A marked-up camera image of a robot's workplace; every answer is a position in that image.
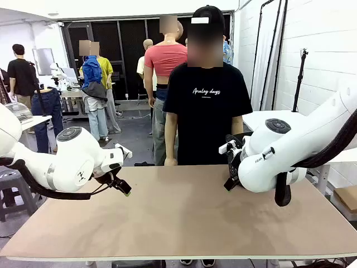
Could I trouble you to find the mannequin with red crop top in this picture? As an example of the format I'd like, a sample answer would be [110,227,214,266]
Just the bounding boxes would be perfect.
[143,16,189,166]

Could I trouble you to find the person in black t-shirt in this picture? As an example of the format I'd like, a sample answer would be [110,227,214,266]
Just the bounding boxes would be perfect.
[162,62,253,166]

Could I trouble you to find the black left arm cable bundle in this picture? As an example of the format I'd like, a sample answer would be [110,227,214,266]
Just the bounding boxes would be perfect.
[0,157,92,200]

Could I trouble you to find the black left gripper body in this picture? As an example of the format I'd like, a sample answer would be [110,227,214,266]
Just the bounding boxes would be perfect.
[93,166,122,187]

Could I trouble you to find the mannequin with cream shirt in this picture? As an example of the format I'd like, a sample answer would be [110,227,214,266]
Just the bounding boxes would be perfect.
[136,39,155,106]

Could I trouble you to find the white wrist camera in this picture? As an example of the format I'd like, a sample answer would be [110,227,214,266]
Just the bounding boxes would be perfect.
[218,141,237,155]
[114,143,133,159]

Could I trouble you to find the dark blue jeans on stand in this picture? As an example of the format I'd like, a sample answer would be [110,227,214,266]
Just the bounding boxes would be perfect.
[31,87,64,154]

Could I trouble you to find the black cap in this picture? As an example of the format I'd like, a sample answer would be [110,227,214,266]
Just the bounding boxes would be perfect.
[192,4,225,37]

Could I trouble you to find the brown cardboard box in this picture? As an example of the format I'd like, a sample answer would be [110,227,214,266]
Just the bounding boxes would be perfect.
[332,185,357,215]

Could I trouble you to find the grey wall board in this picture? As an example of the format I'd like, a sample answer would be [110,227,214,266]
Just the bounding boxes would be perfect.
[31,47,56,76]

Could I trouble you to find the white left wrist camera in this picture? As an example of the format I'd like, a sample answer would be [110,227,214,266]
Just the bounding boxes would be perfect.
[114,143,133,159]

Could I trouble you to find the person's left forearm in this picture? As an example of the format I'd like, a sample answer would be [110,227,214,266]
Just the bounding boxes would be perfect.
[231,115,244,137]

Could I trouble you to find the person's right forearm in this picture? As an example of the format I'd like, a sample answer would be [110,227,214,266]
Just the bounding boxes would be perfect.
[164,111,179,160]

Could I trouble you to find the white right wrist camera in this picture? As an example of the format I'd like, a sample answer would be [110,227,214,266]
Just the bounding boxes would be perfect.
[218,141,237,155]

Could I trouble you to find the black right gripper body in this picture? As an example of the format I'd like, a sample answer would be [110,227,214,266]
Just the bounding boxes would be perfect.
[226,134,247,182]

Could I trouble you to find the blue patterned shirt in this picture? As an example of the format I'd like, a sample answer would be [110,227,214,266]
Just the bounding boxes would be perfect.
[223,41,234,65]

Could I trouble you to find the black tripod with camera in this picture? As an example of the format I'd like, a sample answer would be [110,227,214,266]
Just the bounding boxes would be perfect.
[291,48,310,113]

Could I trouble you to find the grey plastic stool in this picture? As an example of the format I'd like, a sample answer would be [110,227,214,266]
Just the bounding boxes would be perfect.
[0,166,43,223]

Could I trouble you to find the white hanging backdrop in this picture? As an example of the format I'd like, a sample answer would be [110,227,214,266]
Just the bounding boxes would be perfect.
[250,0,288,112]

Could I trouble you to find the black slim tripod stand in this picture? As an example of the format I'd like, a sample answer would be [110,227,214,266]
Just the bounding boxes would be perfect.
[27,61,48,117]

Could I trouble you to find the bystander in black shirt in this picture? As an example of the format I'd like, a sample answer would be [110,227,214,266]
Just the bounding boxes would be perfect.
[7,44,36,110]

